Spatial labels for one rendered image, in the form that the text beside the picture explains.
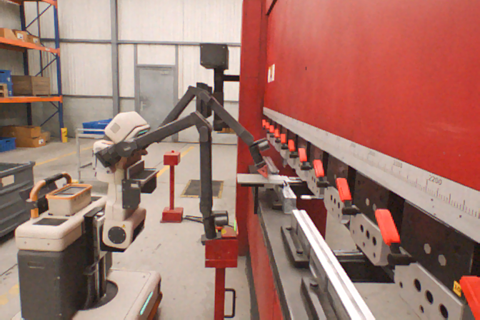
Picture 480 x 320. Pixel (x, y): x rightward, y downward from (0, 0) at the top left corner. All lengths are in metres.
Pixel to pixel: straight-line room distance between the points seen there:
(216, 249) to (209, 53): 1.81
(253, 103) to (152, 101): 6.75
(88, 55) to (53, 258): 8.55
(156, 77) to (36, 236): 7.65
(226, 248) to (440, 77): 1.25
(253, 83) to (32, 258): 1.93
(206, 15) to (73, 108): 4.80
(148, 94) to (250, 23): 6.81
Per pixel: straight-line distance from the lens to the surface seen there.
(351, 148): 0.81
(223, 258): 1.59
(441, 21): 0.57
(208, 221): 1.53
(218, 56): 2.82
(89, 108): 10.06
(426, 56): 0.58
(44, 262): 1.91
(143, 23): 9.51
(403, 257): 0.58
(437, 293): 0.57
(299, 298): 1.11
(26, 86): 9.24
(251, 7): 2.75
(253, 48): 2.68
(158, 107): 9.16
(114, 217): 1.82
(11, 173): 3.67
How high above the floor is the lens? 1.51
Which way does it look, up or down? 8 degrees down
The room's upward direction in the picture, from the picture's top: 2 degrees clockwise
